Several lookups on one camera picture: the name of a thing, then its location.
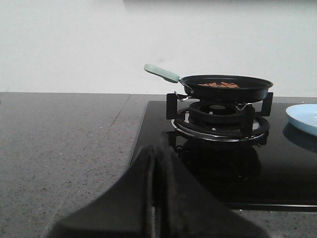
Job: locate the light blue plate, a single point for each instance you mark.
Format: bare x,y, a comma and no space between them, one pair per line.
303,117

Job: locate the black burner with pan support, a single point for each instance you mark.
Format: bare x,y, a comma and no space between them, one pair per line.
218,121

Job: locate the black pan with green handle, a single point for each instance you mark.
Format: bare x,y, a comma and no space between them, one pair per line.
250,89

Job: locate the pile of brown meat slices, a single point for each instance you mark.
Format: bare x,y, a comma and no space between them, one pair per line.
221,84

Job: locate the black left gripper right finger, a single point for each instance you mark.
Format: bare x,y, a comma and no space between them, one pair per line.
187,209

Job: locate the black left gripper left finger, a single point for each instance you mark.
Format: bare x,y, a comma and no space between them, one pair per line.
123,211

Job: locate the black glass gas cooktop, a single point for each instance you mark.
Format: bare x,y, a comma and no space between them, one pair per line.
275,172

